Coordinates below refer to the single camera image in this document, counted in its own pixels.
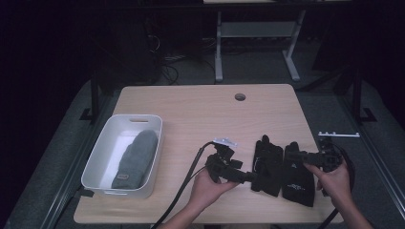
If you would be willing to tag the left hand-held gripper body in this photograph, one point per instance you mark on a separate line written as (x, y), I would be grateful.
(219, 165)

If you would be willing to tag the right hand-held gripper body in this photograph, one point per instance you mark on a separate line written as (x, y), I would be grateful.
(329, 157)

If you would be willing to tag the black glove with white print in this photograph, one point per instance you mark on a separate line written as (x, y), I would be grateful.
(297, 181)

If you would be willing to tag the grey mitten with label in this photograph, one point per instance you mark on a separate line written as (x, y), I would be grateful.
(137, 159)

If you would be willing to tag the white plastic bin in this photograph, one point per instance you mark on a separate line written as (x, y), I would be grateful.
(105, 152)

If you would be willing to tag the person's right hand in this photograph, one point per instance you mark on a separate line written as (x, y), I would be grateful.
(336, 184)

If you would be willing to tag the person's left hand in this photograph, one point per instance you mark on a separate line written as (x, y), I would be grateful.
(205, 192)

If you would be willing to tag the metal floor rail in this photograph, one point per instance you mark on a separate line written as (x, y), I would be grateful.
(76, 159)
(379, 165)

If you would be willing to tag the black stand post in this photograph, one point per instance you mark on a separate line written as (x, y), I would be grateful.
(357, 95)
(94, 95)

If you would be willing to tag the white metal desk frame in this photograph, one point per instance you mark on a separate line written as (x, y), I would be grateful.
(254, 29)

